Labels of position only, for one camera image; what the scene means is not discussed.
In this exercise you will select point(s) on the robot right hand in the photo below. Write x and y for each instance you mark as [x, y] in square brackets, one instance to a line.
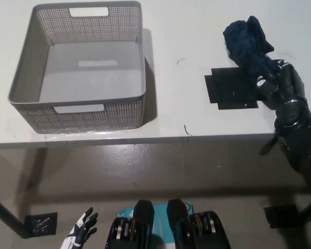
[285, 85]

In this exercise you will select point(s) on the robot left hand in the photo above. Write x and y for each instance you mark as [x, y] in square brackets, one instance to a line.
[80, 228]

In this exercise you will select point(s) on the navy folding umbrella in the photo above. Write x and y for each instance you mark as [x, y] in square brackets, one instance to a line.
[246, 44]

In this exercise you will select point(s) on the black tape patch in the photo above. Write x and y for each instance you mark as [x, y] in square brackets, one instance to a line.
[228, 90]

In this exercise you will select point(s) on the robot left black body block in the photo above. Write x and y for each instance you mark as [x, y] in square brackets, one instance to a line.
[142, 214]

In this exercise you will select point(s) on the robot black body block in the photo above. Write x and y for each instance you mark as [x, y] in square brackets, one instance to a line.
[178, 214]
[142, 214]

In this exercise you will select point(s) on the black table leg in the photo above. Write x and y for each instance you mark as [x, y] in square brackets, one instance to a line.
[307, 216]
[5, 215]

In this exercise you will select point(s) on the robot right black body block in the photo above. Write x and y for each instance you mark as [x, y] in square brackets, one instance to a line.
[178, 214]

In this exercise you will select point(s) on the grey perforated plastic basket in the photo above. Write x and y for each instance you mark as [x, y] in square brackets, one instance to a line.
[88, 119]

